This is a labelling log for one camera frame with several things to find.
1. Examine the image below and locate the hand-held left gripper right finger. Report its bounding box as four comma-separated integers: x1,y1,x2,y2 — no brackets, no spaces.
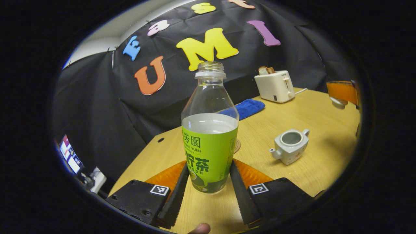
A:
229,159,314,228

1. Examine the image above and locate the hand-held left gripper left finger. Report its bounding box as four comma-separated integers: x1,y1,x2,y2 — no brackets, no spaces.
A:
106,161,189,229

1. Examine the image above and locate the white teacup lid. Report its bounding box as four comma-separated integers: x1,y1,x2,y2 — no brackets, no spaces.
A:
330,97,348,109

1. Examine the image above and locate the green label water bottle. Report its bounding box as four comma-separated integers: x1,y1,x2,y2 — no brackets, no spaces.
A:
181,62,240,194

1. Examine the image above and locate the white toaster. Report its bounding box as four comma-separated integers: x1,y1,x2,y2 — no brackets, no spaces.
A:
254,71,295,103

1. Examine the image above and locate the white side desk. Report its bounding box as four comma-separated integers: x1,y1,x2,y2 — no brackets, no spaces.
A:
80,167,107,194

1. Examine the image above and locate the blue towel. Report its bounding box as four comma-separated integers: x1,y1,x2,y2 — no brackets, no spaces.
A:
219,99,266,121

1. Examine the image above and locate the computer monitor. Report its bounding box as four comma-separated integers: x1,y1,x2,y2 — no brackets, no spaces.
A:
59,135,84,174

